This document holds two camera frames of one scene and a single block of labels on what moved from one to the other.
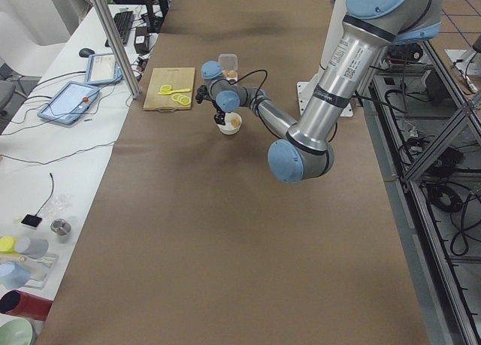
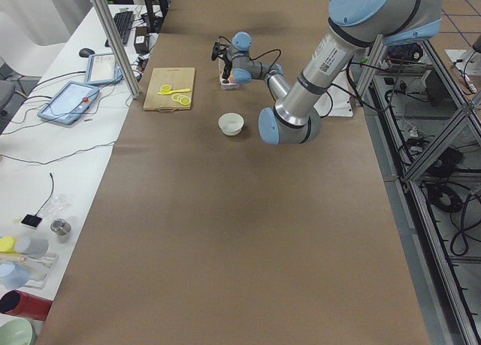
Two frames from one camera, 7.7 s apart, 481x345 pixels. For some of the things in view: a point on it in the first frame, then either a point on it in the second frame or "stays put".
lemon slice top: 185,101 stays put
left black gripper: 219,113 to 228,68
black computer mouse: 85,52 stays put
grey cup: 35,248 stays put
